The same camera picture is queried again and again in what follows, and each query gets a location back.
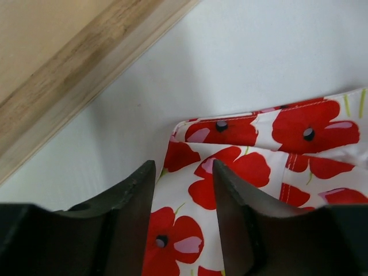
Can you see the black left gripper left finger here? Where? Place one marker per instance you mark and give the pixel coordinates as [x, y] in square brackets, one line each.
[105, 235]

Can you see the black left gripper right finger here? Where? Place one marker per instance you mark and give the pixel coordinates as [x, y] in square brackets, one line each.
[261, 235]

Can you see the red poppy print skirt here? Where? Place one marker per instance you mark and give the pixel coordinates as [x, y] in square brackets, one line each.
[306, 154]

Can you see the wooden clothes rack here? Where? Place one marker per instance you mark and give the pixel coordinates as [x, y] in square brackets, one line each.
[56, 56]

